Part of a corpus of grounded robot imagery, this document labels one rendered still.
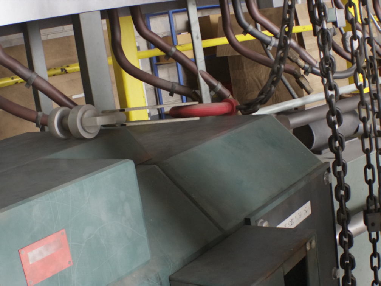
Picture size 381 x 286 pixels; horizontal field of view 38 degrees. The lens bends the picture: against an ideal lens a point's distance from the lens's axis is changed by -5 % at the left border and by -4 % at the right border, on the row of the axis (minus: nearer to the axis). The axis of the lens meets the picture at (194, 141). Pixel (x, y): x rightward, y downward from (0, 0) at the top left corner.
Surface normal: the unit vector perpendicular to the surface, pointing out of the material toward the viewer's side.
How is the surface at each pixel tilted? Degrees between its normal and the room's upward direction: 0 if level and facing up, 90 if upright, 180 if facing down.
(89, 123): 82
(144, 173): 45
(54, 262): 90
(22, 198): 0
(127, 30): 90
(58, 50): 74
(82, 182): 67
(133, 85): 90
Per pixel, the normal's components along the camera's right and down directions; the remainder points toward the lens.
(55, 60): 0.47, -0.19
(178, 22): 0.57, 0.07
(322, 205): 0.80, -0.02
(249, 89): -0.81, 0.23
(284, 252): -0.15, -0.97
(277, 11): -0.80, -0.04
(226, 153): 0.46, -0.70
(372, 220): -0.11, 0.20
